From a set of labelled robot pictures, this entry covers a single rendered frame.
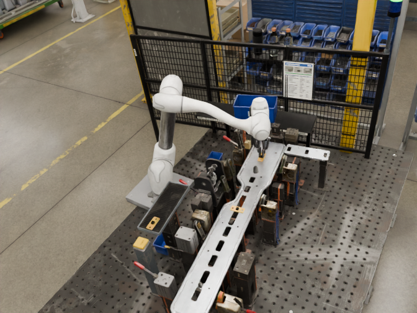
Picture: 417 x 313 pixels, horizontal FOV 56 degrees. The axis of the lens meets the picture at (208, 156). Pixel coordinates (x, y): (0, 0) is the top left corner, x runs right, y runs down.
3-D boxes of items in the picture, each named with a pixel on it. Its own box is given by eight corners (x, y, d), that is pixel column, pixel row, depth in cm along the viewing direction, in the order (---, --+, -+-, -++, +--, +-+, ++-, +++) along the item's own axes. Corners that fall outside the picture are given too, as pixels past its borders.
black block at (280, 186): (285, 222, 257) (285, 191, 238) (269, 218, 261) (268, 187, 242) (288, 213, 262) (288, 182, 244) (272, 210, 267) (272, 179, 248)
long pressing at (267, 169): (208, 328, 179) (207, 326, 178) (165, 312, 188) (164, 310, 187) (287, 145, 272) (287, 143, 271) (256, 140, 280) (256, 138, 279)
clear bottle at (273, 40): (277, 57, 278) (277, 30, 265) (268, 56, 280) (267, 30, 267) (279, 53, 282) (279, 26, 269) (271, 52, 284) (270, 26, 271)
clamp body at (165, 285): (180, 326, 211) (169, 290, 188) (162, 320, 216) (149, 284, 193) (188, 310, 218) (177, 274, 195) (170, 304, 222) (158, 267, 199)
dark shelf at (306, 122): (309, 136, 274) (310, 133, 272) (195, 118, 308) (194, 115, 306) (316, 118, 289) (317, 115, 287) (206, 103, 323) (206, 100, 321)
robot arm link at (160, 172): (149, 195, 277) (143, 173, 262) (153, 177, 290) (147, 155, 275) (172, 194, 275) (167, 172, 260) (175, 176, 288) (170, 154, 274)
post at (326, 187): (328, 192, 273) (331, 161, 254) (312, 188, 277) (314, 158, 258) (329, 185, 277) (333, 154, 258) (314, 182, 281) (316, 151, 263)
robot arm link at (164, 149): (150, 173, 288) (154, 153, 304) (172, 176, 289) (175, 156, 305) (157, 85, 236) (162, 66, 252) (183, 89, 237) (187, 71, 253)
